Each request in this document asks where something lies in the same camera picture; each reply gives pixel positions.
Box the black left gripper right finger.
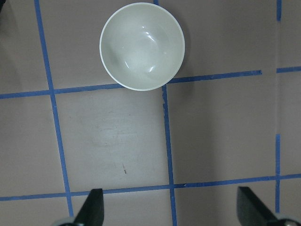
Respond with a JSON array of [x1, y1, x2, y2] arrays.
[[237, 186, 282, 226]]

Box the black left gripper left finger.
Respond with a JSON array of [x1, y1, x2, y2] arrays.
[[73, 188, 104, 226]]

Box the white ceramic bowl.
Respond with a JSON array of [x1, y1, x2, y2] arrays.
[[99, 2, 185, 91]]

